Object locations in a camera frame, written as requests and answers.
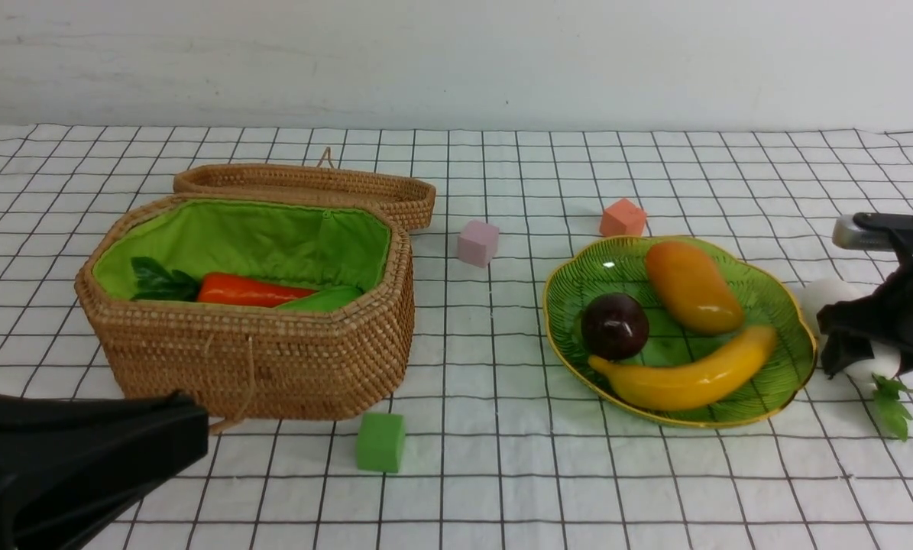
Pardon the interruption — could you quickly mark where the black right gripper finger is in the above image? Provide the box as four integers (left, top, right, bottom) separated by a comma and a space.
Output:
820, 333, 874, 380
816, 297, 876, 335

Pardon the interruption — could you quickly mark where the white radish with leaves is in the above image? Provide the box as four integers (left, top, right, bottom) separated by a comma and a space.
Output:
796, 278, 913, 441

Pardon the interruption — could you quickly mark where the orange yellow mango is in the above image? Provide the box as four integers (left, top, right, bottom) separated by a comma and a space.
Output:
644, 241, 745, 335

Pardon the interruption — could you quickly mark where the yellow banana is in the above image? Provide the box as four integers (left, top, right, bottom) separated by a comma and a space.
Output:
588, 326, 778, 413

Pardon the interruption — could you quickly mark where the dark purple mangosteen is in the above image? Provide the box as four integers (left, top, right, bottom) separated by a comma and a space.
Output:
581, 293, 649, 362

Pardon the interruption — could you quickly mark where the green vegetable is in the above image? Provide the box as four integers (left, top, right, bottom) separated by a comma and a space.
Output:
275, 286, 363, 312

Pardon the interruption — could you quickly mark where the orange carrot with leaves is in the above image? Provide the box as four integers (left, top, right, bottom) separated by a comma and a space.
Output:
129, 257, 316, 309

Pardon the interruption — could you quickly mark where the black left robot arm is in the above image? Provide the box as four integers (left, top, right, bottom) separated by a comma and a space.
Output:
0, 391, 209, 549

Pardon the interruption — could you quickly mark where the orange foam cube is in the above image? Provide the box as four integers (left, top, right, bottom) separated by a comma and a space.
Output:
599, 198, 647, 237

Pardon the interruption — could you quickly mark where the green leaf-shaped plastic plate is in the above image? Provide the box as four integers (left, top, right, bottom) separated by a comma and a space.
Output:
542, 235, 817, 429

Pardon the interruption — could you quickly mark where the pink foam cube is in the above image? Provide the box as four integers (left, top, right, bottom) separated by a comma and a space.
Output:
457, 219, 500, 268

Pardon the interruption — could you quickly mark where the woven wicker basket lid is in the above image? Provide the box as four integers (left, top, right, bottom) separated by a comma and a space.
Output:
173, 163, 436, 231

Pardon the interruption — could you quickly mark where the green foam cube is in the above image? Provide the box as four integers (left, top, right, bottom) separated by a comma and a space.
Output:
355, 412, 406, 474

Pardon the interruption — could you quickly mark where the woven wicker basket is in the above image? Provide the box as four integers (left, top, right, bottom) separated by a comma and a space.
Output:
75, 192, 415, 422

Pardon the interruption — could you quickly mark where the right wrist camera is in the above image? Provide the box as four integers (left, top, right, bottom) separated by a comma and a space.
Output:
832, 212, 913, 264

